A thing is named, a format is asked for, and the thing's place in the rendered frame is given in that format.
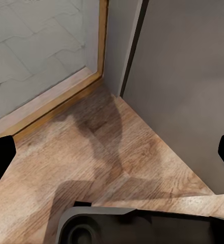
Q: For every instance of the fixed window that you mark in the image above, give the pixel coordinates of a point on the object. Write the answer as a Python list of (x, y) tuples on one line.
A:
[(52, 54)]

